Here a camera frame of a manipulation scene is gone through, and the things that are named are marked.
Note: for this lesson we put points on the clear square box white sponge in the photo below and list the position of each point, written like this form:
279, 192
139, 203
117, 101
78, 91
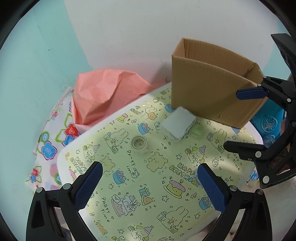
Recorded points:
178, 122

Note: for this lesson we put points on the small white table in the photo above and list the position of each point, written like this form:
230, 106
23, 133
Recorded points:
61, 166

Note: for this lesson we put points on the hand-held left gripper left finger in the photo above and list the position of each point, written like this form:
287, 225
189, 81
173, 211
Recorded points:
89, 183

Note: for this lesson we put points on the yellow cartoon printed mat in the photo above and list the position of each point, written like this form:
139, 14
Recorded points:
150, 185

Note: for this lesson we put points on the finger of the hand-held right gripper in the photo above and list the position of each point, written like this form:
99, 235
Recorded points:
245, 148
251, 93

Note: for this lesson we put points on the crumpled pink paper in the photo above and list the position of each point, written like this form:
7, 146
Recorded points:
104, 97

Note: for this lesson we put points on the blue patterned wrapping paper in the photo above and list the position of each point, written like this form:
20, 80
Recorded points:
266, 122

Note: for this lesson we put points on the brown cardboard box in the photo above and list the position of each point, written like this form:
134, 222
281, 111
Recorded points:
208, 92

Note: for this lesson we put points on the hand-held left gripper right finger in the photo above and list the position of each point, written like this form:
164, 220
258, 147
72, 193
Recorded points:
211, 187

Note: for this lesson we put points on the floral patterned wrapping paper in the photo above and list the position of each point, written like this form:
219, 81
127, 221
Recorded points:
48, 148

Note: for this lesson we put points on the green translucent small container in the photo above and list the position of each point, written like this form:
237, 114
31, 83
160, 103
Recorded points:
197, 131

